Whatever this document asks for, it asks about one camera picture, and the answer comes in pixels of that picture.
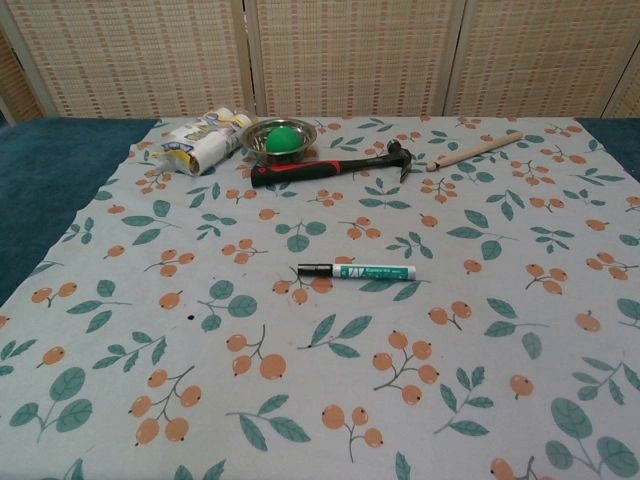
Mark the black marker cap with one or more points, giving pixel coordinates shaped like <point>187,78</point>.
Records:
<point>312,270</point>

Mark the white green marker pen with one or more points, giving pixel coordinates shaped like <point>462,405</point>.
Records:
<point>380,272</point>

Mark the black red claw hammer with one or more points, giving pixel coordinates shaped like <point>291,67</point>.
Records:
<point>300,170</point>

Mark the green ball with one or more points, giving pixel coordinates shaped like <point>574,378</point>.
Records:
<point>284,141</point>

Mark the small metal bowl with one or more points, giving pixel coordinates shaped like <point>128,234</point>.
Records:
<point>255,137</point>

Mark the fruit and leaf print tablecloth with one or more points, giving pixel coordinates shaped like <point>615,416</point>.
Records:
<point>320,375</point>

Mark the plastic pack of white rolls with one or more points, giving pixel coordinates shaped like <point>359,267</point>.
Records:
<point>200,145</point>

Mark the wooden stick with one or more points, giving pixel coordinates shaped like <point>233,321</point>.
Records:
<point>475,151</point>

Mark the woven folding screen panel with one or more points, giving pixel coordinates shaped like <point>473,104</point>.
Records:
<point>550,55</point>
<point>135,55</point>
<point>350,55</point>

